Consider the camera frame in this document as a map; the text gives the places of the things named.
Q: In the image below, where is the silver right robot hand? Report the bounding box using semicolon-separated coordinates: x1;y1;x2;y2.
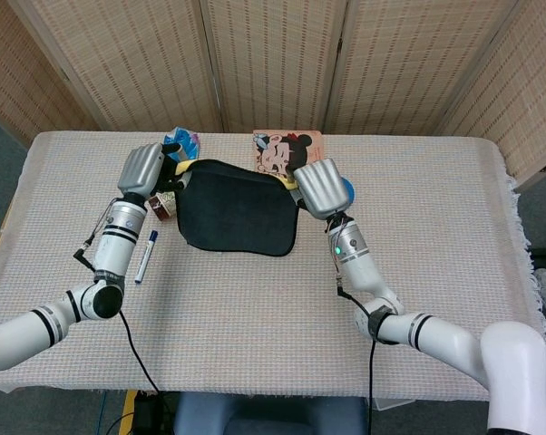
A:
287;158;349;220

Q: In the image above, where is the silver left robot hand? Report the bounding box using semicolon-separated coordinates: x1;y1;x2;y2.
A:
117;141;192;197

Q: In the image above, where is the yellow cloth black back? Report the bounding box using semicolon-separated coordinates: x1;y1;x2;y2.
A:
172;158;301;258

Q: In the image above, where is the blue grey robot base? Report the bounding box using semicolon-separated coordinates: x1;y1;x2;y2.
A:
171;391;369;435

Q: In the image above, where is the brown tea bottle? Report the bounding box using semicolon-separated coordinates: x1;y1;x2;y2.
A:
146;189;177;223

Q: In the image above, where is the blue tissue pack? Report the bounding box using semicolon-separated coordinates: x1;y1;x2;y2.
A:
163;127;201;164

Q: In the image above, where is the cartoon girl mouse pad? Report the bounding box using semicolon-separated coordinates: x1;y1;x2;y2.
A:
252;130;325;182

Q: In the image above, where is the blue white marker pen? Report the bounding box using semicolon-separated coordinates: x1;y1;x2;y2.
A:
134;229;160;285

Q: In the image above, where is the woven folding screen panel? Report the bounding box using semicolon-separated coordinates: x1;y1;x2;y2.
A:
7;0;227;133
435;0;546;189
322;0;526;136
0;0;100;149
199;0;349;135

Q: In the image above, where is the woven fringed tablecloth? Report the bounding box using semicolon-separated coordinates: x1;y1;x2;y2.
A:
0;130;546;402

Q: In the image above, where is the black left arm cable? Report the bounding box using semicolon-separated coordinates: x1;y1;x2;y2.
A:
74;246;163;395

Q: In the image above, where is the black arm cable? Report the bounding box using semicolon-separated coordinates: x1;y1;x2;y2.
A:
336;271;378;435
74;246;163;395

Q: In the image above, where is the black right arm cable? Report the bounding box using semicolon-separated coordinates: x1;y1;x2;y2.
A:
336;271;378;435

